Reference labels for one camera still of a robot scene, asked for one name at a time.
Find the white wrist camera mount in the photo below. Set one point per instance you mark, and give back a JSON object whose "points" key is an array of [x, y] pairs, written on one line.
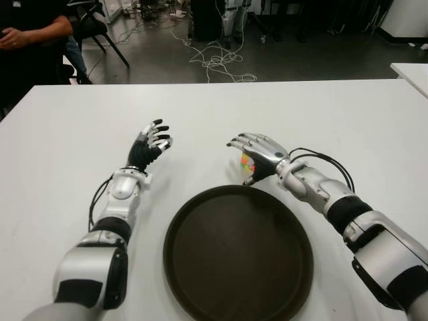
{"points": [[148, 180], [282, 182]]}

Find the dark brown round plate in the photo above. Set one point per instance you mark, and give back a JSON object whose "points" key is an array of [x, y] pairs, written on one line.
{"points": [[237, 257]]}

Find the white side table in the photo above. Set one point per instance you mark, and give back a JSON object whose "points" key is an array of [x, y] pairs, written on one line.
{"points": [[413, 73]]}

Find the white humanoid robot in background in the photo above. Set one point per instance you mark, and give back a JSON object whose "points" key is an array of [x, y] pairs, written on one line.
{"points": [[230, 23]]}

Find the seated person in black shirt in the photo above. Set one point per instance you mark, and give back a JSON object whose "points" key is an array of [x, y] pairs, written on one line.
{"points": [[33, 60]]}

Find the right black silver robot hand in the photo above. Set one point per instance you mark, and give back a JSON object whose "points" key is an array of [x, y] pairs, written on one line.
{"points": [[267, 154]]}

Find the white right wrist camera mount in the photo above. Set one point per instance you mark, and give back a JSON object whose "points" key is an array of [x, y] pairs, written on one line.
{"points": [[282, 182]]}

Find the multicoloured Rubik's cube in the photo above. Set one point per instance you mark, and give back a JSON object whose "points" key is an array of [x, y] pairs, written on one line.
{"points": [[246, 165]]}

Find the white glass display cabinet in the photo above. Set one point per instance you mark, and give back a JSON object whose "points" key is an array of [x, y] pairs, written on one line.
{"points": [[112, 10]]}

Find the black chair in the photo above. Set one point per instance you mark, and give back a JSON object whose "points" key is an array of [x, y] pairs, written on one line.
{"points": [[95, 30]]}

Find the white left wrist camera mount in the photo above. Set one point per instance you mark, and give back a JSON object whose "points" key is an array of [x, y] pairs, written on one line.
{"points": [[148, 180]]}

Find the white cabinet with black base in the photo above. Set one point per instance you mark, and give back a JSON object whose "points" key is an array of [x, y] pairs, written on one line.
{"points": [[408, 16]]}

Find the right silver black robot arm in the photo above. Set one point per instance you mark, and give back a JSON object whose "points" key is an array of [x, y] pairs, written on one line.
{"points": [[368, 234]]}

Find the left silver black robot arm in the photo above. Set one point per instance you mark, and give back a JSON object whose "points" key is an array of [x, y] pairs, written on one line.
{"points": [[117, 204]]}

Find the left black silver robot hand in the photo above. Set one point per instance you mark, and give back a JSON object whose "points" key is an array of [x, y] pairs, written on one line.
{"points": [[142, 155]]}

